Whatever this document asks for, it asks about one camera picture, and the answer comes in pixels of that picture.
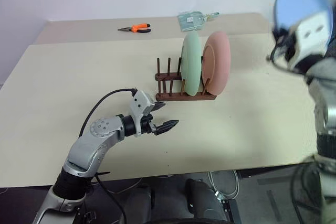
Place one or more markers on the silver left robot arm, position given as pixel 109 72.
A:
pixel 86 148

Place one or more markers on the grey rounded robot leg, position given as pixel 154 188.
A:
pixel 139 205

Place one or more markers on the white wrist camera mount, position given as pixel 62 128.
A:
pixel 311 37
pixel 140 102

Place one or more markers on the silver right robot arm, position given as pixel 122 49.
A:
pixel 324 98

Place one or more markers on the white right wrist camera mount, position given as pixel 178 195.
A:
pixel 311 37

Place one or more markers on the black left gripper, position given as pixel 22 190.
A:
pixel 147 125

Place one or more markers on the dark rounded robot leg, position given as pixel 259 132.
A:
pixel 203 200

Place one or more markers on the blue plate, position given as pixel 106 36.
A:
pixel 299 1

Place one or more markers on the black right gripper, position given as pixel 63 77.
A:
pixel 287 47

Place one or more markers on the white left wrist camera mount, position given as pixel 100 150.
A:
pixel 140 102

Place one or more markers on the pink plate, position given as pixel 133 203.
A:
pixel 219 64

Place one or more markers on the green plate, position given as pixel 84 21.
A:
pixel 191 64

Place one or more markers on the wooden dish rack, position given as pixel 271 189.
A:
pixel 183 96

